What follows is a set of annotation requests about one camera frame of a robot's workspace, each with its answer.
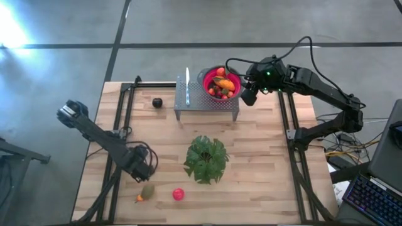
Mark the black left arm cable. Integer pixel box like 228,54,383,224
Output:
125,141,159,176

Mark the red tomato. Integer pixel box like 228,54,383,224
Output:
172,188,185,202

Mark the yellow floor cable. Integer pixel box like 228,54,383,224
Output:
325,139,378,158

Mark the black round device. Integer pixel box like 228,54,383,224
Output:
388,121,402,149

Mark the white paper sheet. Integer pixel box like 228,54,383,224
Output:
326,163,351,205

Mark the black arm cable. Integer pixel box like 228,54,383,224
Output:
225,35,349,98
125,141,159,176

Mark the black backlit keyboard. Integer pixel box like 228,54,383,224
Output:
342,171,402,226

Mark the computer monitor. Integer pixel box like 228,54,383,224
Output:
367,99,402,192

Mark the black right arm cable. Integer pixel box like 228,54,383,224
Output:
225,35,349,98

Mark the green kiwi fruit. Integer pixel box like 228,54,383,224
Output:
140,183,156,201

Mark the orange mango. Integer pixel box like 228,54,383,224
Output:
213,77,236,92

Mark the dark computer desk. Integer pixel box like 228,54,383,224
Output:
329,161,402,226

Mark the kitchen knife light blue handle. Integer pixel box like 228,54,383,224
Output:
185,67,191,106

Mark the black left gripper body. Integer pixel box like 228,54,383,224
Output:
124,146,155,183

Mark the monstera plant in white pot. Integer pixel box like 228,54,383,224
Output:
183,135,230,185

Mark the grey perforated metal rack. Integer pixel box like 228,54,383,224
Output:
174,75,241,122

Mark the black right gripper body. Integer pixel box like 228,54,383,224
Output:
241,87,259,107

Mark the black aluminium table frame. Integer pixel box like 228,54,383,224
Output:
73,75,339,225

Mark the red collapsible colander grey rim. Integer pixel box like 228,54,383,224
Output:
197,65,248,103

